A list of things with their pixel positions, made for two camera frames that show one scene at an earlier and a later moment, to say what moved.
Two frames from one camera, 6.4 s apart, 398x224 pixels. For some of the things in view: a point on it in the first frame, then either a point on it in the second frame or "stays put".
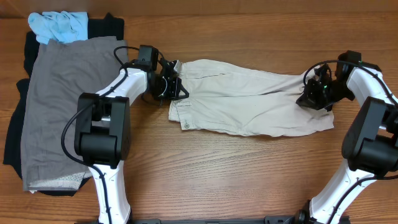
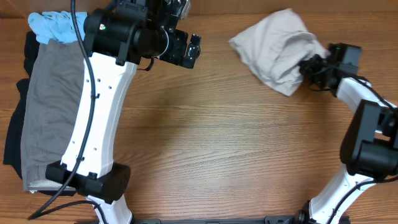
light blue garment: x=62 y=27 stays put
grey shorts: x=58 y=71 stays put
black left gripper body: x=165 y=89 to x=173 y=53
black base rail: x=278 y=219 stays put
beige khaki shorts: x=244 y=99 to x=274 y=49
